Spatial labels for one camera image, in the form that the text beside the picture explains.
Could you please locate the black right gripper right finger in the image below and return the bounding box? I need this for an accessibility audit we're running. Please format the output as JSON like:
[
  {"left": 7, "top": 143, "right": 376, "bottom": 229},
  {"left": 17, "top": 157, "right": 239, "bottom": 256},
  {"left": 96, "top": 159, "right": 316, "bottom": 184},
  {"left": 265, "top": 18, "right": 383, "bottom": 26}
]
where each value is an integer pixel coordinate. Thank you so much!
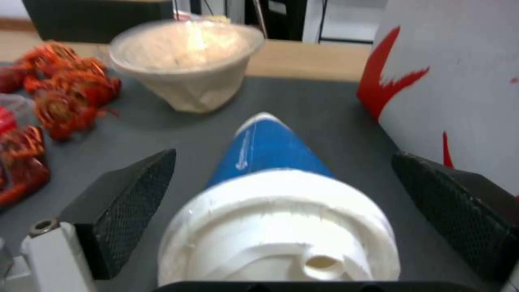
[{"left": 390, "top": 150, "right": 519, "bottom": 283}]

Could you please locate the clear disposable takeout box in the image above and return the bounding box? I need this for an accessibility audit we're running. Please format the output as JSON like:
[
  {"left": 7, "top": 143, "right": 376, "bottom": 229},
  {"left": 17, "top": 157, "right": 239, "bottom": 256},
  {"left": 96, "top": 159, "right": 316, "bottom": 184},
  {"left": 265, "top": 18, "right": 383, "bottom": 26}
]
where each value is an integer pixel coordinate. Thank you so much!
[{"left": 0, "top": 93, "right": 52, "bottom": 214}]

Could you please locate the red crayfish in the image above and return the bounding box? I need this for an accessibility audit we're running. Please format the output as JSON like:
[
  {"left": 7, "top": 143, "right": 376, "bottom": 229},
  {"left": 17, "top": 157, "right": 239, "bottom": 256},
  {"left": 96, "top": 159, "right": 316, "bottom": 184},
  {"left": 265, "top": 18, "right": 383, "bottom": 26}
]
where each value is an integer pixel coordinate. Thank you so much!
[
  {"left": 15, "top": 42, "right": 107, "bottom": 94},
  {"left": 0, "top": 125, "right": 51, "bottom": 211},
  {"left": 33, "top": 70, "right": 123, "bottom": 141}
]

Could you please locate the black cabinet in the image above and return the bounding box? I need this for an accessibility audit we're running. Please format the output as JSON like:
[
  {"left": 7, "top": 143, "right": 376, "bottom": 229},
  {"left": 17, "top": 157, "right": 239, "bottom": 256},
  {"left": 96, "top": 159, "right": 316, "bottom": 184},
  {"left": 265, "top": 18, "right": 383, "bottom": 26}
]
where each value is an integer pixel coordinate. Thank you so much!
[{"left": 20, "top": 0, "right": 176, "bottom": 44}]

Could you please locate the black upright panel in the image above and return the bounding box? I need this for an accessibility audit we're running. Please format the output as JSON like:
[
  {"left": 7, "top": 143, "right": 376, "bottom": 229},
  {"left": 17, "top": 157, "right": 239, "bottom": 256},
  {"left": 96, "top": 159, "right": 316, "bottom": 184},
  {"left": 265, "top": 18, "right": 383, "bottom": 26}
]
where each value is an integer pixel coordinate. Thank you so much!
[{"left": 254, "top": 0, "right": 306, "bottom": 41}]

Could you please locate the dark grey table mat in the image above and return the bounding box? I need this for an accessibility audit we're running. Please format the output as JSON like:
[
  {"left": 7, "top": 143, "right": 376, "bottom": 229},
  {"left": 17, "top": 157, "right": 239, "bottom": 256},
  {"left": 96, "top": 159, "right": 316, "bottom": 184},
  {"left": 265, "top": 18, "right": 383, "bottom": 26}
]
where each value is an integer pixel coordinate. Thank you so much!
[{"left": 0, "top": 60, "right": 519, "bottom": 292}]

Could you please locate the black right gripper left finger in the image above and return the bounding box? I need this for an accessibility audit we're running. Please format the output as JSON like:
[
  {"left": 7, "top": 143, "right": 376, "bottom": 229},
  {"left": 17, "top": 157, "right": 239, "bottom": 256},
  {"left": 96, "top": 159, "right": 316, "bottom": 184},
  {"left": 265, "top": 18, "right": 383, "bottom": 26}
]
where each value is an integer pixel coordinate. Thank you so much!
[{"left": 19, "top": 148, "right": 178, "bottom": 292}]

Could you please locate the beige bowl with clear lid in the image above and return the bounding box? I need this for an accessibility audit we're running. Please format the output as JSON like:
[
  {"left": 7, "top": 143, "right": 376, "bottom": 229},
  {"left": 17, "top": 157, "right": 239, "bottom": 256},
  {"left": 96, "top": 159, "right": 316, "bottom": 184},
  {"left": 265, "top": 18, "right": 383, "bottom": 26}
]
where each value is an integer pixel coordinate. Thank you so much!
[{"left": 108, "top": 20, "right": 267, "bottom": 114}]

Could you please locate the white delivery bag red print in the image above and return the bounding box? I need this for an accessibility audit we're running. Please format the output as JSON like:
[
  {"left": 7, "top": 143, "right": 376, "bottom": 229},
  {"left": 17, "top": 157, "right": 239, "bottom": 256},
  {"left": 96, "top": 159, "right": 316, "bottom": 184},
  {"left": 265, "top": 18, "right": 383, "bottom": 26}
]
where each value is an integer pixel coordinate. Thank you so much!
[{"left": 356, "top": 0, "right": 519, "bottom": 197}]

